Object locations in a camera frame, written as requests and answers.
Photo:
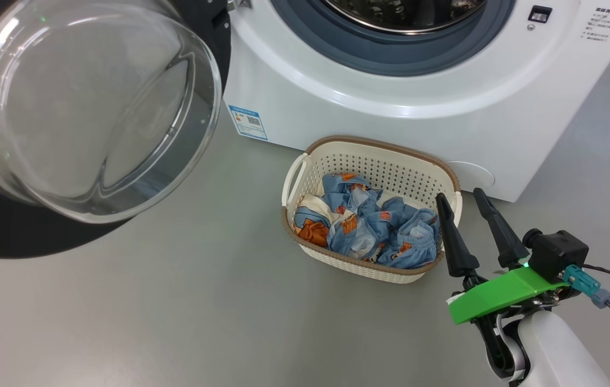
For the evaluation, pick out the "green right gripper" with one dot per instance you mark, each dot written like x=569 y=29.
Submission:
x=503 y=293

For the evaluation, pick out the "blue cream patterned top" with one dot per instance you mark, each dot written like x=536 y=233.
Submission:
x=311 y=231

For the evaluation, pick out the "round black glass washer door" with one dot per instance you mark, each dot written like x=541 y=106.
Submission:
x=84 y=107

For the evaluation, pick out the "white Hisense washing machine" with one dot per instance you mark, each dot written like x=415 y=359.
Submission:
x=390 y=102

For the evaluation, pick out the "round drain filter cover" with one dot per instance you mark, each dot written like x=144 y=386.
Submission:
x=474 y=174

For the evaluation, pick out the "cream perforated laundry basket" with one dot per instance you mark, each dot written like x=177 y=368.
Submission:
x=374 y=161

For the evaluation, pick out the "printed warning text label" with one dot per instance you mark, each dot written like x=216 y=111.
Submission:
x=603 y=24

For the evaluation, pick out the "blue energy label sticker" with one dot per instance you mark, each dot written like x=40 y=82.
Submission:
x=248 y=122

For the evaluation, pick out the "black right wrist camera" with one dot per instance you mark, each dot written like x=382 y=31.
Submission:
x=560 y=252

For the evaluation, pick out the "teal right camera connector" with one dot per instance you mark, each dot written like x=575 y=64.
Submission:
x=587 y=285

